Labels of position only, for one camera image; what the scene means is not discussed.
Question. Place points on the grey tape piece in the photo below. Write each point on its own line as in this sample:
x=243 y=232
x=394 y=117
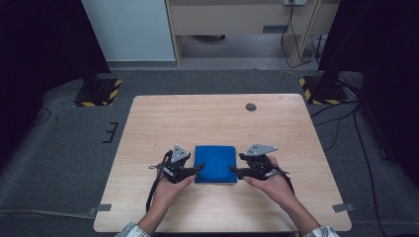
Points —
x=102 y=208
x=343 y=207

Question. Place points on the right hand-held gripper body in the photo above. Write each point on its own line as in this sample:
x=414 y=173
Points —
x=260 y=164

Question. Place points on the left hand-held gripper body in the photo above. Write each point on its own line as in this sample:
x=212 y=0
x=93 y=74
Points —
x=176 y=164

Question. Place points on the person's left hand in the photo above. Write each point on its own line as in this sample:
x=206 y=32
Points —
x=169 y=192

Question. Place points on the light wooden desk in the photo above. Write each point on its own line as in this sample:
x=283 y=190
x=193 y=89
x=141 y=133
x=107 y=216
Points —
x=237 y=19

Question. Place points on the black curtain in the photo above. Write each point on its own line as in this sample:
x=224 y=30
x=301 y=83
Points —
x=39 y=49
x=382 y=65

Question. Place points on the white power socket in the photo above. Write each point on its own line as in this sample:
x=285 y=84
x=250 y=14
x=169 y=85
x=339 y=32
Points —
x=295 y=2

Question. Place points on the person's right hand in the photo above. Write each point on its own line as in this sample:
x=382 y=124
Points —
x=276 y=187

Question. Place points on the black stand with striped base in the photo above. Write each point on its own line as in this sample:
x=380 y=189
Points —
x=99 y=94
x=324 y=90

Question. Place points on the blue cloth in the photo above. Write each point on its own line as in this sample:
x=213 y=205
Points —
x=215 y=163

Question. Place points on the grey round table grommet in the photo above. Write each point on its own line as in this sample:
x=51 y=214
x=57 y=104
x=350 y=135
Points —
x=251 y=107

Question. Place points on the white panel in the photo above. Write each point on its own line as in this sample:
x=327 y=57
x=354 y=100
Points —
x=128 y=29

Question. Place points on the black floor tape mark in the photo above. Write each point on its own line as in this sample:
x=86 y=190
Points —
x=111 y=132

